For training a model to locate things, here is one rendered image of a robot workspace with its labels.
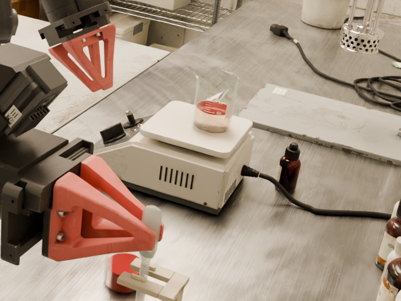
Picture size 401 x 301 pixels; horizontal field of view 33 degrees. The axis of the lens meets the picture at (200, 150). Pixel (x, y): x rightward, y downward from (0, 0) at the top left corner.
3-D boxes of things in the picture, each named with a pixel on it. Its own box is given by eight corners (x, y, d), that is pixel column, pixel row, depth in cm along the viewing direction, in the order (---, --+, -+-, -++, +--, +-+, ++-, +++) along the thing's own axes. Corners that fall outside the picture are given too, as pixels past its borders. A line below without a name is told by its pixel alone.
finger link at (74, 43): (114, 81, 91) (87, 15, 89) (138, 77, 85) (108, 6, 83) (71, 101, 88) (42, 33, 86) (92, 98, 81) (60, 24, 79)
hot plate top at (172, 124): (136, 134, 83) (136, 128, 83) (172, 104, 94) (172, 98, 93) (227, 160, 80) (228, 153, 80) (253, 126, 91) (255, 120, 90)
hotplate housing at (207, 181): (75, 175, 88) (79, 119, 85) (119, 139, 99) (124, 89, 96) (235, 224, 83) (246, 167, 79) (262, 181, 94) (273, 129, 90)
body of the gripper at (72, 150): (100, 141, 54) (22, 116, 56) (24, 193, 45) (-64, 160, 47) (93, 210, 57) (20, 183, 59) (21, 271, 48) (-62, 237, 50)
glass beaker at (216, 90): (233, 126, 88) (243, 68, 85) (228, 143, 84) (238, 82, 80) (188, 117, 89) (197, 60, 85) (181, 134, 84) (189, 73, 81)
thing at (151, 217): (139, 254, 50) (146, 202, 48) (154, 260, 50) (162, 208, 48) (135, 258, 50) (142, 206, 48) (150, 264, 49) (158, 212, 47)
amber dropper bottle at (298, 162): (298, 187, 94) (309, 142, 91) (290, 195, 91) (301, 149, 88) (279, 180, 95) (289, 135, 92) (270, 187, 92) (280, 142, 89)
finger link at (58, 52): (112, 82, 91) (85, 17, 89) (135, 77, 85) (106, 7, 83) (69, 101, 88) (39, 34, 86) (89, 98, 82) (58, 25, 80)
